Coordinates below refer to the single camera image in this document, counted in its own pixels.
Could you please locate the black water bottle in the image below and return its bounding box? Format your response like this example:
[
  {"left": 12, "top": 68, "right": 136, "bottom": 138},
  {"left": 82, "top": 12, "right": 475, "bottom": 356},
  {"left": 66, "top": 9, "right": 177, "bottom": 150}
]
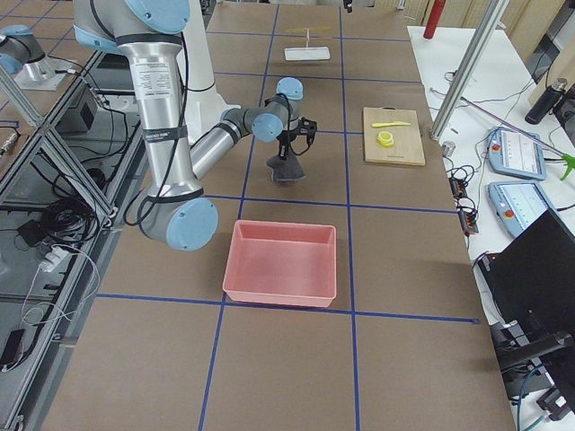
[{"left": 525, "top": 77, "right": 568, "bottom": 125}]

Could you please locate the pink plastic bin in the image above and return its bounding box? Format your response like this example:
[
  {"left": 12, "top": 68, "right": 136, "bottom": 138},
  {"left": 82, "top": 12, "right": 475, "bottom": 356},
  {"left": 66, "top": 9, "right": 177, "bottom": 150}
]
[{"left": 223, "top": 220, "right": 337, "bottom": 308}]

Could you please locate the black phone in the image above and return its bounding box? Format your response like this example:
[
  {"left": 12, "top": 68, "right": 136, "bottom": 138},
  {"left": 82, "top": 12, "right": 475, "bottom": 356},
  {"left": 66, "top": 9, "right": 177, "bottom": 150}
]
[{"left": 1, "top": 329, "right": 25, "bottom": 372}]

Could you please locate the lower teach pendant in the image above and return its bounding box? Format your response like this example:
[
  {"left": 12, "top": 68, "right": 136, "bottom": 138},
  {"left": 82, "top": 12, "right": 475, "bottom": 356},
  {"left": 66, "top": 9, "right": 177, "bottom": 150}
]
[{"left": 488, "top": 180, "right": 557, "bottom": 238}]

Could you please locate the black monitor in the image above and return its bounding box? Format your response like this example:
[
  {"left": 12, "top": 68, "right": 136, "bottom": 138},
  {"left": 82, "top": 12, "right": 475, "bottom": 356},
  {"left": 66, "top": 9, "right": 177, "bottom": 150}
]
[{"left": 477, "top": 210, "right": 574, "bottom": 340}]

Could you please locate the white camera pole base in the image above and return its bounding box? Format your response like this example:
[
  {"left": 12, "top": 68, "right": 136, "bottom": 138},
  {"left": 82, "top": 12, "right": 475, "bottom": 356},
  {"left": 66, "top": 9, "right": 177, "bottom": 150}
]
[{"left": 178, "top": 1, "right": 229, "bottom": 143}]

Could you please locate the green spray bottle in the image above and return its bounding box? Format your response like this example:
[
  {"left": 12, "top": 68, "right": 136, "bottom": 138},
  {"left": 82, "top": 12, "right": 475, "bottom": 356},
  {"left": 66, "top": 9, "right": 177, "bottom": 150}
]
[{"left": 561, "top": 154, "right": 575, "bottom": 181}]

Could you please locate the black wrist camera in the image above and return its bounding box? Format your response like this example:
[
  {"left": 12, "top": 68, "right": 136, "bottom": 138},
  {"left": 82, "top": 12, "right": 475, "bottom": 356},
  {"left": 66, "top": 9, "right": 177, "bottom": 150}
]
[{"left": 297, "top": 117, "right": 317, "bottom": 145}]

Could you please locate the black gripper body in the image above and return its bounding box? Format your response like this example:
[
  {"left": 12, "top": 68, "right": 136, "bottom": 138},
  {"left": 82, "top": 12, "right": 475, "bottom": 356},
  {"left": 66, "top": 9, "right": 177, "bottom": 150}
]
[{"left": 277, "top": 119, "right": 299, "bottom": 148}]

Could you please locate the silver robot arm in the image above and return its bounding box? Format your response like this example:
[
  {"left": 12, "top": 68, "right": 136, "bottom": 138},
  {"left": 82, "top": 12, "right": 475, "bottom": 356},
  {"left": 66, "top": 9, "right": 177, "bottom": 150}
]
[{"left": 74, "top": 1, "right": 317, "bottom": 251}]

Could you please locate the upper teach pendant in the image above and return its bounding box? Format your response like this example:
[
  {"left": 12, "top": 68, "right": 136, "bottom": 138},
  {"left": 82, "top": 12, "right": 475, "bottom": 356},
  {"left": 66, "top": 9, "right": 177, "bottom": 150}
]
[{"left": 488, "top": 128, "right": 546, "bottom": 180}]

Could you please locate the wooden cutting board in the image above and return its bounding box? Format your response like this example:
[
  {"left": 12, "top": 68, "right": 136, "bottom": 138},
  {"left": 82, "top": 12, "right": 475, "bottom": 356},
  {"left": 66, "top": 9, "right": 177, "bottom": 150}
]
[{"left": 363, "top": 107, "right": 426, "bottom": 166}]

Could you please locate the aluminium frame post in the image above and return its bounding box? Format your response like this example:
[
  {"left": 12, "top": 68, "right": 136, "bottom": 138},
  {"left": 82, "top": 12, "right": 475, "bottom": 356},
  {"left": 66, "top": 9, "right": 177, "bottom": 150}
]
[{"left": 430, "top": 0, "right": 509, "bottom": 141}]

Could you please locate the yellow plastic knife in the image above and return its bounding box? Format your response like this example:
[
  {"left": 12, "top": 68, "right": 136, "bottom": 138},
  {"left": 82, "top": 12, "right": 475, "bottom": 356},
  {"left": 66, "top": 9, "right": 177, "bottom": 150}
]
[{"left": 371, "top": 121, "right": 411, "bottom": 128}]

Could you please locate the black braided cable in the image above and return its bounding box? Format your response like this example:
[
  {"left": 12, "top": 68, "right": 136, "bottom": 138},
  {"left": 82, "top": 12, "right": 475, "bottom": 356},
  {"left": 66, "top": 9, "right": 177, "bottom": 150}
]
[{"left": 282, "top": 93, "right": 315, "bottom": 156}]

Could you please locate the white rack tray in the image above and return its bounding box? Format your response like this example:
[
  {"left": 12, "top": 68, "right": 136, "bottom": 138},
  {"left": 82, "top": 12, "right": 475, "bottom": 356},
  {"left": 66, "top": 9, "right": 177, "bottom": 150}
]
[{"left": 284, "top": 47, "right": 331, "bottom": 62}]

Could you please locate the teach pendant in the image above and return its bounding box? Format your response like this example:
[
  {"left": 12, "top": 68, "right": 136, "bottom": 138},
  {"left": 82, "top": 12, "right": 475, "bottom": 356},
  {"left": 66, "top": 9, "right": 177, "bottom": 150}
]
[
  {"left": 488, "top": 180, "right": 557, "bottom": 238},
  {"left": 488, "top": 128, "right": 546, "bottom": 180}
]

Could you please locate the red bottle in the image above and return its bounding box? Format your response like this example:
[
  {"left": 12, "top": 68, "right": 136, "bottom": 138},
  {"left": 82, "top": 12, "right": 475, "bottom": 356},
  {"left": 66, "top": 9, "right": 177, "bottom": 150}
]
[{"left": 423, "top": 0, "right": 447, "bottom": 40}]

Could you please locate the dark grey cloth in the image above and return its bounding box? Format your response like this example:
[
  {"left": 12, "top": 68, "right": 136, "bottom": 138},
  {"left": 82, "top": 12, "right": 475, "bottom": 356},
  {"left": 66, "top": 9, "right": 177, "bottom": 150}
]
[{"left": 266, "top": 154, "right": 305, "bottom": 182}]

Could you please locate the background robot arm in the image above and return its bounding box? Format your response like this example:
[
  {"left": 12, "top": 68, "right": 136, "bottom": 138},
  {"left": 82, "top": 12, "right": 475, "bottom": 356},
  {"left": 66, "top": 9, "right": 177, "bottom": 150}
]
[{"left": 1, "top": 24, "right": 64, "bottom": 92}]

